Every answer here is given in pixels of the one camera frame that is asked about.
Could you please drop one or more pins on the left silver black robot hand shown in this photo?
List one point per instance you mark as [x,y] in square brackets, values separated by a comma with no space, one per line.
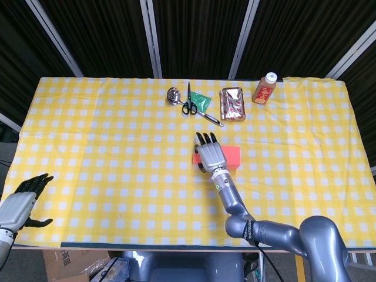
[14,210]

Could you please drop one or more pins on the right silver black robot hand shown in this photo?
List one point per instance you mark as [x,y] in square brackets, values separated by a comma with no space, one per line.
[211,157]

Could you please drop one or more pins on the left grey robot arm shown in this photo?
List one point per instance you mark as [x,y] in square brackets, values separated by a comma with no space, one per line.
[4,243]

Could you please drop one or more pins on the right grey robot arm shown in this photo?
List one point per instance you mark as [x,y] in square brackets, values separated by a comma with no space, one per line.
[264,232]

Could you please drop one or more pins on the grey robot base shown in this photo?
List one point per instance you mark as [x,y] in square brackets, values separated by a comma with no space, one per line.
[188,265]

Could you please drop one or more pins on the green plastic packet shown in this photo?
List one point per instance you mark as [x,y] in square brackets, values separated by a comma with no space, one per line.
[202,101]

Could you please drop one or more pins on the shiny foil snack packet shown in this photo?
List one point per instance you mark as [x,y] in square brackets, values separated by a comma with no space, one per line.
[232,104]

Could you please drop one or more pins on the metal ladle black grip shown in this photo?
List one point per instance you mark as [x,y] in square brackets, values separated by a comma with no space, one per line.
[173,95]

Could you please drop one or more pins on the brown cardboard box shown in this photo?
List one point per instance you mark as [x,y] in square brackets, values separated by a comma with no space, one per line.
[64,264]

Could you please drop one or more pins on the brown juice bottle white cap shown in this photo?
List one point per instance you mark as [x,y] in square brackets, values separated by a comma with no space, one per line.
[263,91]

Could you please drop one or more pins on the yellow white checkered tablecloth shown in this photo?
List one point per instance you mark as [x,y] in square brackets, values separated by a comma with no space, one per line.
[117,176]

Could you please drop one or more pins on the clear plastic wrapped bundle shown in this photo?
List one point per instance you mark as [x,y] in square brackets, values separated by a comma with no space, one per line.
[113,270]

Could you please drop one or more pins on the white aluminium frame post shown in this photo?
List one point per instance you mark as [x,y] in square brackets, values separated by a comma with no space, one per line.
[55,39]
[242,41]
[152,41]
[352,54]
[8,122]
[373,171]

